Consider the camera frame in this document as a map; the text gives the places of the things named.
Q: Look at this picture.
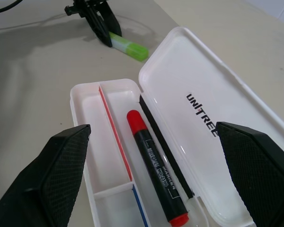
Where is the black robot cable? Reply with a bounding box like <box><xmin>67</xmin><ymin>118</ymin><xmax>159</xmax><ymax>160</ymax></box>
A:
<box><xmin>0</xmin><ymin>0</ymin><xmax>77</xmax><ymax>15</ymax></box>

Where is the green and white marker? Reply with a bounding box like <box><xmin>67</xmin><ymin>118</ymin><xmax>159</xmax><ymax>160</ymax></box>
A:
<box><xmin>108</xmin><ymin>32</ymin><xmax>149</xmax><ymax>62</ymax></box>

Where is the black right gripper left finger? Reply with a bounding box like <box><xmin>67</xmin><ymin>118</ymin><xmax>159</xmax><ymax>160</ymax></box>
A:
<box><xmin>0</xmin><ymin>123</ymin><xmax>92</xmax><ymax>227</ymax></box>

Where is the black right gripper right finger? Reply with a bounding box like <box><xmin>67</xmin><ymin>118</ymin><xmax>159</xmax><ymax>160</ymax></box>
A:
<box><xmin>214</xmin><ymin>121</ymin><xmax>284</xmax><ymax>227</ymax></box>

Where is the white plastic pencil case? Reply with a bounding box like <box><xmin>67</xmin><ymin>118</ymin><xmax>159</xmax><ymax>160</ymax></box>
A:
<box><xmin>70</xmin><ymin>26</ymin><xmax>284</xmax><ymax>227</ymax></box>

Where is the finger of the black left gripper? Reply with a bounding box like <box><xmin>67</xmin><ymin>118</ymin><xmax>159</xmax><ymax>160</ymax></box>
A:
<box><xmin>84</xmin><ymin>9</ymin><xmax>113</xmax><ymax>47</ymax></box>
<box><xmin>101</xmin><ymin>4</ymin><xmax>123</xmax><ymax>38</ymax></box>

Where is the red capped black marker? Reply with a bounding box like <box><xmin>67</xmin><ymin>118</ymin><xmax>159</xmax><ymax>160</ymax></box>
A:
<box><xmin>126</xmin><ymin>109</ymin><xmax>189</xmax><ymax>227</ymax></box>

